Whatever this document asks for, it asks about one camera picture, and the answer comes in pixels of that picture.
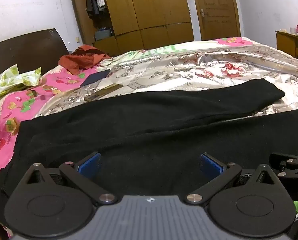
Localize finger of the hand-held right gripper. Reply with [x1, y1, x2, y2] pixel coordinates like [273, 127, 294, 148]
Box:
[269, 152, 298, 167]
[278, 165, 298, 178]

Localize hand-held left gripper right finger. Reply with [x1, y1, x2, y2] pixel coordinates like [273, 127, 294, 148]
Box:
[186, 152, 281, 205]

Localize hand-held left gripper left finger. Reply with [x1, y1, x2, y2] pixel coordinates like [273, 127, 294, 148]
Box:
[19, 152, 117, 205]

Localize black pants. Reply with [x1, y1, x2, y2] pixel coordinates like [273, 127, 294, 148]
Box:
[0, 79, 298, 240]

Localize brown flat phone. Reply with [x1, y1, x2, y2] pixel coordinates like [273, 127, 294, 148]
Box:
[84, 84, 124, 102]

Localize dark blue notebook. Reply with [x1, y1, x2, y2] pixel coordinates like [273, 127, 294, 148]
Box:
[79, 70, 111, 87]

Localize pink patterned bed sheet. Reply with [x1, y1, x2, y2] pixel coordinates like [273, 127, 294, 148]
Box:
[0, 37, 252, 188]

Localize red crumpled cloth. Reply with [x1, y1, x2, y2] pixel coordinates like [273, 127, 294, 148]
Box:
[58, 44, 111, 75]

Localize wooden desk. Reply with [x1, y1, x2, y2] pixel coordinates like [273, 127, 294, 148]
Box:
[275, 30, 298, 63]

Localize green white plastic bag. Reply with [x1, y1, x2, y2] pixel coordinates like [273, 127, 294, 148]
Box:
[0, 64, 42, 103]

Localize dark brown headboard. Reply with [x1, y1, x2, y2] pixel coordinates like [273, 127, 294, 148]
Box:
[0, 28, 69, 84]

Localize grey storage box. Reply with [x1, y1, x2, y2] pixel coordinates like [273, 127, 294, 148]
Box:
[94, 27, 112, 42]

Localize wooden door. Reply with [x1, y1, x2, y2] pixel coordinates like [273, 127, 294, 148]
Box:
[189, 0, 241, 41]

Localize hanging clothes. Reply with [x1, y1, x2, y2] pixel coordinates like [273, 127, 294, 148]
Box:
[86, 0, 108, 19]

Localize wooden wardrobe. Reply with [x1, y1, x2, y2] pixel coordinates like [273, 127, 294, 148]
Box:
[68, 0, 194, 57]

